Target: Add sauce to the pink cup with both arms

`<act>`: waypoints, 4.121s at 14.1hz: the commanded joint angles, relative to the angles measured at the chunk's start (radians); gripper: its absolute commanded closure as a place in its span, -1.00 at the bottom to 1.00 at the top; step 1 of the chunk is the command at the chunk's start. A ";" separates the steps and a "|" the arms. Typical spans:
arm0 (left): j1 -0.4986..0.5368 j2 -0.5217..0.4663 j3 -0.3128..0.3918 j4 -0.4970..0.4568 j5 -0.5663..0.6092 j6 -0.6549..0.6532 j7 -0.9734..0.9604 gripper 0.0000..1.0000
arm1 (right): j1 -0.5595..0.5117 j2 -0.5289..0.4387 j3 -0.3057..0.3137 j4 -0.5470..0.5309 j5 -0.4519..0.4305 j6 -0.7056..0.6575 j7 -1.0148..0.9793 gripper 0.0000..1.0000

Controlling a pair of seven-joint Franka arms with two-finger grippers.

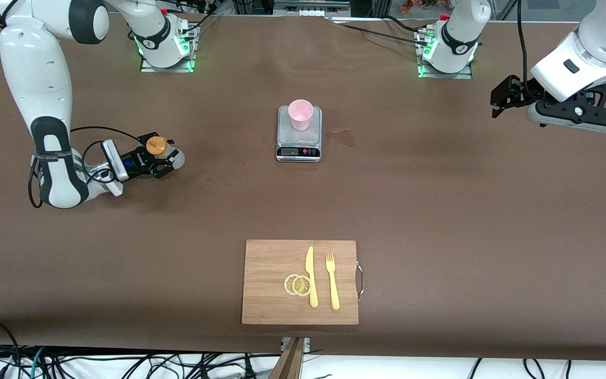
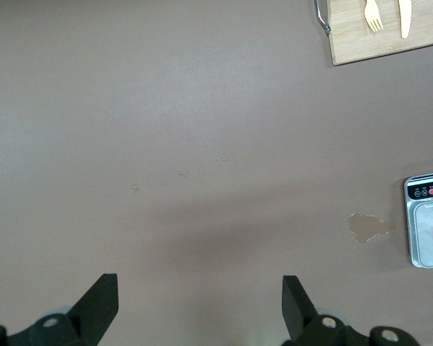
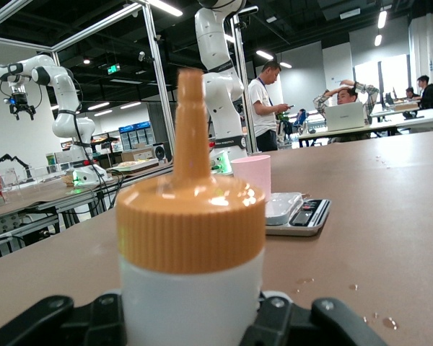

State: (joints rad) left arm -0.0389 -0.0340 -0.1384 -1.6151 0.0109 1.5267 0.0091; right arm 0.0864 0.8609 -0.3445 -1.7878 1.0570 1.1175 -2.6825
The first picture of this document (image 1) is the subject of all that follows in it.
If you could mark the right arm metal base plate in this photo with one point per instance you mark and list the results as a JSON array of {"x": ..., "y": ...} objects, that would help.
[{"x": 148, "y": 67}]

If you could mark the bamboo cutting board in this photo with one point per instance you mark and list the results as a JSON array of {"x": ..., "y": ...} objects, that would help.
[{"x": 266, "y": 263}]

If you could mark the pink plastic cup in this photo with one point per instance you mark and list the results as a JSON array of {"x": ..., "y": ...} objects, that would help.
[{"x": 301, "y": 122}]

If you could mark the yellow plastic fork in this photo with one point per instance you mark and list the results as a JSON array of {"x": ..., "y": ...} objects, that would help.
[{"x": 334, "y": 295}]

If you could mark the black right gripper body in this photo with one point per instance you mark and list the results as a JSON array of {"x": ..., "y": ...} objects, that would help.
[{"x": 138, "y": 160}]

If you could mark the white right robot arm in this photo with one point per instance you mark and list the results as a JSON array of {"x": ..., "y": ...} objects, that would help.
[{"x": 40, "y": 79}]

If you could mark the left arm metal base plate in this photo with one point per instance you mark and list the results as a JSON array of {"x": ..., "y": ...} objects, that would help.
[{"x": 461, "y": 75}]

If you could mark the lemon slice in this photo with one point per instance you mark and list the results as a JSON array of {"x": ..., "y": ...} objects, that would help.
[
  {"x": 288, "y": 285},
  {"x": 301, "y": 286}
]

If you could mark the silver digital kitchen scale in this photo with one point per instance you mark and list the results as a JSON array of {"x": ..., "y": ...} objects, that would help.
[{"x": 287, "y": 138}]

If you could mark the white power strip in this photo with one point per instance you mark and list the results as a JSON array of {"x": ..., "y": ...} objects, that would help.
[{"x": 308, "y": 11}]

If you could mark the translucent orange-capped sauce bottle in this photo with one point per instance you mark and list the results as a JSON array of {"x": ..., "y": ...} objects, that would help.
[{"x": 157, "y": 146}]

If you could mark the wooden post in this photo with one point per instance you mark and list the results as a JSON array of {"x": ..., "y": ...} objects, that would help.
[{"x": 290, "y": 363}]

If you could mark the yellow plastic knife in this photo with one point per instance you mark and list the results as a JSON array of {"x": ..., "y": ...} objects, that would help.
[{"x": 309, "y": 263}]

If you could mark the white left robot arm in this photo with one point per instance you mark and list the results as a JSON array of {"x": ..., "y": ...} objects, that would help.
[{"x": 603, "y": 42}]

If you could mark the small metal bracket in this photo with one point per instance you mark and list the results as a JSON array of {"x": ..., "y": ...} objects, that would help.
[{"x": 284, "y": 345}]

